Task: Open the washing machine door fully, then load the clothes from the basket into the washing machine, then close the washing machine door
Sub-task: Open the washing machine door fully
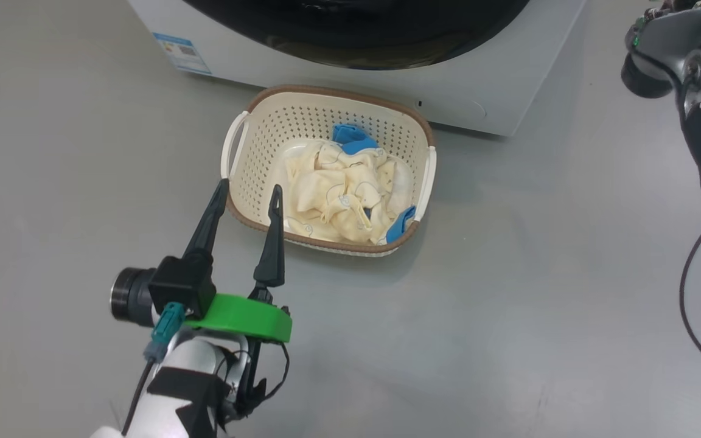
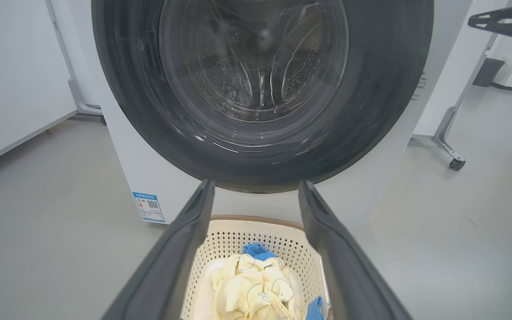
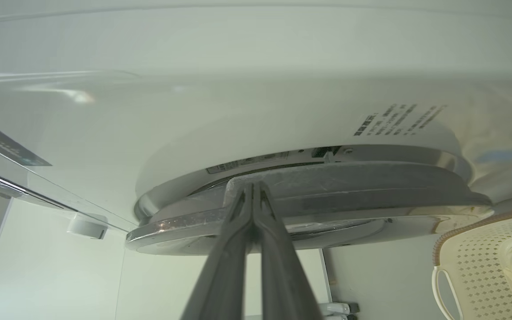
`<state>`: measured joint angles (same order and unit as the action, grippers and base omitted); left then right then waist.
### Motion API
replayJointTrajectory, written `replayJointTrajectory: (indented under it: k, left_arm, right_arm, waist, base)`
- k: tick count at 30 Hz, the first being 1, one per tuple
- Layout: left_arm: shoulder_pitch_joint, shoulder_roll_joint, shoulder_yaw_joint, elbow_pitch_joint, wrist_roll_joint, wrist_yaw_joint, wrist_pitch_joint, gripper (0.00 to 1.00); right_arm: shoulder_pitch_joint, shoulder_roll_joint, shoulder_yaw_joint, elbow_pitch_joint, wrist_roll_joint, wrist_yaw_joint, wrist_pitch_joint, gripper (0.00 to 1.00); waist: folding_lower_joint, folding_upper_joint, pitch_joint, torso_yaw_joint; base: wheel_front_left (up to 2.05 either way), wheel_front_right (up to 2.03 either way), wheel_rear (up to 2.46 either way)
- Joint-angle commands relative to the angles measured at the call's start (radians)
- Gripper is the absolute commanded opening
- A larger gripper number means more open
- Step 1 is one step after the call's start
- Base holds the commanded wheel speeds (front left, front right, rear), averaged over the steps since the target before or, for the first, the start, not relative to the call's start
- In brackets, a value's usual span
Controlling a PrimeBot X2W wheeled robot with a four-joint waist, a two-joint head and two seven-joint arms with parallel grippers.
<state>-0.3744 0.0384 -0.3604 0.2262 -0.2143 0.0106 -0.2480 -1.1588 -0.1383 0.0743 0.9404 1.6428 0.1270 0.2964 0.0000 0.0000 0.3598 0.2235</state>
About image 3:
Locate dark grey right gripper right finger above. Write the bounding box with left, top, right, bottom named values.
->
left=254, top=182, right=323, bottom=320

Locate white front-load washing machine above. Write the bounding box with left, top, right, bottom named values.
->
left=0, top=0, right=512, bottom=232

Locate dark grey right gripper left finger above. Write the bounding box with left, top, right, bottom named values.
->
left=180, top=184, right=254, bottom=320

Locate cream perforated laundry basket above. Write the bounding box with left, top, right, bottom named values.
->
left=432, top=206, right=512, bottom=320

